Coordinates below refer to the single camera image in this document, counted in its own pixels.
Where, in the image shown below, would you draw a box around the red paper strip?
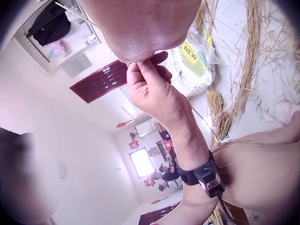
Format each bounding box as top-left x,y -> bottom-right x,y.
116,119 -> 133,128
150,196 -> 169,205

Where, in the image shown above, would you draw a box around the person's left thumb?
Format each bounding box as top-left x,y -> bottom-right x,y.
137,63 -> 173,83

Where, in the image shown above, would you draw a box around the black hanging garment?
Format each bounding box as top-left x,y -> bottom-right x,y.
26,4 -> 71,46

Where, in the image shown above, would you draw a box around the person's right fingers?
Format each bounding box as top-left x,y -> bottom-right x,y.
141,51 -> 169,64

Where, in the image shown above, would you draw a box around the pink hanging garment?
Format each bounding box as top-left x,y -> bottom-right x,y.
46,40 -> 68,59

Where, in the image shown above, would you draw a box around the round ceiling lamp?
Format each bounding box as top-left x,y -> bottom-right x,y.
58,160 -> 68,180

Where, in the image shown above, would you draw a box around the bright window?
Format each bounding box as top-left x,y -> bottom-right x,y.
128,150 -> 158,180

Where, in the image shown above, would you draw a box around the black wrist band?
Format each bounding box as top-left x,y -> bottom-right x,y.
179,150 -> 226,199

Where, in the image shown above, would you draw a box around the person's left index finger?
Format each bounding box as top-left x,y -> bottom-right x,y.
127,63 -> 141,94

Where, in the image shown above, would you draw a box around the person's legs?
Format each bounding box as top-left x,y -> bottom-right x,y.
206,110 -> 300,225

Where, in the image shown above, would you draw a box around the dark red door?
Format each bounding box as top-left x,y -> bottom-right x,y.
69,60 -> 129,104
139,202 -> 181,225

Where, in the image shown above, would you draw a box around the red flower wall decoration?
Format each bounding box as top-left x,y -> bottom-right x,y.
128,132 -> 140,149
144,176 -> 157,188

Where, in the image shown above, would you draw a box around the white clothes rack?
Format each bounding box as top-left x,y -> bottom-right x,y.
12,0 -> 102,74

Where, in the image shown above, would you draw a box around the tied straw sheaf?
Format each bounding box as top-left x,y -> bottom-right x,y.
205,89 -> 235,144

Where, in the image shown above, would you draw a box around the white plastic bag yellow label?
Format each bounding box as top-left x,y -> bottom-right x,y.
166,23 -> 216,98

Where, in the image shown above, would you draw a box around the person's left hand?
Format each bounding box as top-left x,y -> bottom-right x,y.
127,63 -> 210,170

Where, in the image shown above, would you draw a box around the pile of loose straw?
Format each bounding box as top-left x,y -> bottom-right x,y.
194,0 -> 300,131

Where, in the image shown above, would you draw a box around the white floor sheet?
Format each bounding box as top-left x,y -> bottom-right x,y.
191,0 -> 300,144

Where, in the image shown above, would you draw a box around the person's right hand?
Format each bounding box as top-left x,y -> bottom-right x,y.
77,0 -> 202,64

